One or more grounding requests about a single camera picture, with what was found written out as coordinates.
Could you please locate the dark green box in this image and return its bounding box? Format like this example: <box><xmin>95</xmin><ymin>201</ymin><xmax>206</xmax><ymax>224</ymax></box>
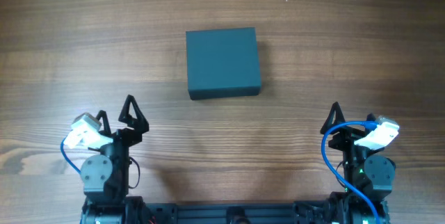
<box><xmin>186</xmin><ymin>27</ymin><xmax>261</xmax><ymax>100</ymax></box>

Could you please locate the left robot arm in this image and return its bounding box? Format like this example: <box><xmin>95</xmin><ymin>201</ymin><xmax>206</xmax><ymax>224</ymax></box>
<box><xmin>80</xmin><ymin>95</ymin><xmax>152</xmax><ymax>224</ymax></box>

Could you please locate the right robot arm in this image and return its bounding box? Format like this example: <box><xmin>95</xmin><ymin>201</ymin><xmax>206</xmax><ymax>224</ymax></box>
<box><xmin>321</xmin><ymin>102</ymin><xmax>400</xmax><ymax>223</ymax></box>

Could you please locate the right blue cable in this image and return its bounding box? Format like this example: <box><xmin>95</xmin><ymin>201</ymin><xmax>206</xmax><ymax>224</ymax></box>
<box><xmin>321</xmin><ymin>120</ymin><xmax>382</xmax><ymax>224</ymax></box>

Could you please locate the blue cable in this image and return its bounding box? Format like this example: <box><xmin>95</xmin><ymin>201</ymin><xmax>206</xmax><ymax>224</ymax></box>
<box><xmin>60</xmin><ymin>136</ymin><xmax>83</xmax><ymax>175</ymax></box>
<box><xmin>321</xmin><ymin>120</ymin><xmax>382</xmax><ymax>224</ymax></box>

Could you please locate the left blue cable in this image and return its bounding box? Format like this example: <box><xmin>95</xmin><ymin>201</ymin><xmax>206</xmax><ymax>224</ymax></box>
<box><xmin>60</xmin><ymin>136</ymin><xmax>83</xmax><ymax>175</ymax></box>

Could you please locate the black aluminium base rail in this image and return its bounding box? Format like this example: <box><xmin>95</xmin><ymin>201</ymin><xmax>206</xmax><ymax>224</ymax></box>
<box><xmin>80</xmin><ymin>201</ymin><xmax>389</xmax><ymax>224</ymax></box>

